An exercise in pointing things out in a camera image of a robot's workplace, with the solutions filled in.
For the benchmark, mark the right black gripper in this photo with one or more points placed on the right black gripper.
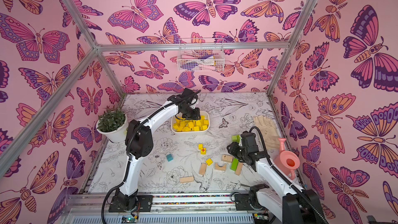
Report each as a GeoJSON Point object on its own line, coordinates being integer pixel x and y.
{"type": "Point", "coordinates": [236, 151]}

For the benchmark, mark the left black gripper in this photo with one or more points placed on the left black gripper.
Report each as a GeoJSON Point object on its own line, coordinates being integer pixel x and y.
{"type": "Point", "coordinates": [197, 116]}

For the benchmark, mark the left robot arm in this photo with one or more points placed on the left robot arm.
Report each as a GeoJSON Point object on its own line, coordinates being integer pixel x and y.
{"type": "Point", "coordinates": [139, 144]}

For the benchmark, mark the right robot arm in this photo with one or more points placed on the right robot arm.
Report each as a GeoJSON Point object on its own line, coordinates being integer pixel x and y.
{"type": "Point", "coordinates": [286, 200]}

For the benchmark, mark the light green block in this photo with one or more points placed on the light green block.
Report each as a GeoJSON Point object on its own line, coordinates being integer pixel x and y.
{"type": "Point", "coordinates": [235, 138]}

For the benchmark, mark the small natural wood block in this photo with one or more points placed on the small natural wood block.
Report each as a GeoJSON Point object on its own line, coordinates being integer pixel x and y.
{"type": "Point", "coordinates": [227, 158]}

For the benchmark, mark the green rectangular block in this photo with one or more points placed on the green rectangular block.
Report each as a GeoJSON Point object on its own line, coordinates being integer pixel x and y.
{"type": "Point", "coordinates": [234, 164]}

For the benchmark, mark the tan wood block right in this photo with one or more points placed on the tan wood block right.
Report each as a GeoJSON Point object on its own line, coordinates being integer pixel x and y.
{"type": "Point", "coordinates": [238, 168]}

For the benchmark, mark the white plastic bin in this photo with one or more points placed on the white plastic bin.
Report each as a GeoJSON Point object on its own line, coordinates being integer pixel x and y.
{"type": "Point", "coordinates": [182, 126]}

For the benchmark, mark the natural wood arch block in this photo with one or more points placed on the natural wood arch block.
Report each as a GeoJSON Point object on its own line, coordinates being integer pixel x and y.
{"type": "Point", "coordinates": [220, 167]}

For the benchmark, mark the natural wood block upright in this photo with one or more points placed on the natural wood block upright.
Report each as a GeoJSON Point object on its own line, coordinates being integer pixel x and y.
{"type": "Point", "coordinates": [202, 169]}

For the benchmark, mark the beige work glove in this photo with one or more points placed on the beige work glove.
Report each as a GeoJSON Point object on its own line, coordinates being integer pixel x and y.
{"type": "Point", "coordinates": [269, 132]}

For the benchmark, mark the long natural wood block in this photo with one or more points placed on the long natural wood block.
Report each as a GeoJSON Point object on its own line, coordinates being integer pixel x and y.
{"type": "Point", "coordinates": [187, 179]}

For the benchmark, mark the pink watering can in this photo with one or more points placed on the pink watering can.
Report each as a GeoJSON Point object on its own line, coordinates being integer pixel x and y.
{"type": "Point", "coordinates": [286, 160]}

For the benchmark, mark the teal block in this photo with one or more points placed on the teal block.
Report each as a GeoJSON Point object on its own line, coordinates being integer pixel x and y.
{"type": "Point", "coordinates": [169, 157]}

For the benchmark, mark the potted green plant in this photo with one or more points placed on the potted green plant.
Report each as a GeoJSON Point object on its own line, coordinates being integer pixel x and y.
{"type": "Point", "coordinates": [113, 123]}

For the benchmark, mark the wire basket on wall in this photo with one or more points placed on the wire basket on wall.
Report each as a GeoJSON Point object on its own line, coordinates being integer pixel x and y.
{"type": "Point", "coordinates": [201, 54]}

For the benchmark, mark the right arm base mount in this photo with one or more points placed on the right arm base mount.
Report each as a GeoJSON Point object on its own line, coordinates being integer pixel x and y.
{"type": "Point", "coordinates": [246, 202]}

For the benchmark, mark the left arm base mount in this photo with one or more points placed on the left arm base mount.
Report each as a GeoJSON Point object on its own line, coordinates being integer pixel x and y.
{"type": "Point", "coordinates": [135, 203]}

